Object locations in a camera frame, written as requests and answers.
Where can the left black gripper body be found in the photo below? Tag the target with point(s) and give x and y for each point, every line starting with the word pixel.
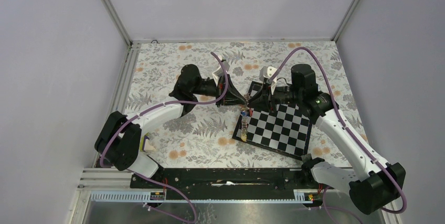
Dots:
pixel 221 87

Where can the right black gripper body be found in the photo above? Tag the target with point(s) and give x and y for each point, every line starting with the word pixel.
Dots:
pixel 282 95

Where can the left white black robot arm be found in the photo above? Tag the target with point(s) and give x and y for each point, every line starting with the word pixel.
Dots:
pixel 119 140

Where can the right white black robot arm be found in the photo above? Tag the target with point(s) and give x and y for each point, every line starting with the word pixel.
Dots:
pixel 374 181

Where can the floral patterned table mat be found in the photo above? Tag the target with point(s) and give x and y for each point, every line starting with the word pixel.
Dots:
pixel 204 137

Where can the black white checkerboard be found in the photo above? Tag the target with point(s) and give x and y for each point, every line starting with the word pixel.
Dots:
pixel 286 131

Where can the yellow purple white small object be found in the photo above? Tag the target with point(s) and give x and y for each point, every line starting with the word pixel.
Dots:
pixel 146 145

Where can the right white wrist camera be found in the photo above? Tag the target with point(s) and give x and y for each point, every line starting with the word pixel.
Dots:
pixel 269 75

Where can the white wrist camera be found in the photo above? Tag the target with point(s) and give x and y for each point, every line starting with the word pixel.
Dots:
pixel 269 75
pixel 219 71

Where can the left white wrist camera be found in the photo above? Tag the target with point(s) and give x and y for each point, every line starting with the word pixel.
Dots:
pixel 219 71

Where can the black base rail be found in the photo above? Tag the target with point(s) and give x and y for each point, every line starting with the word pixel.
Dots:
pixel 230 183

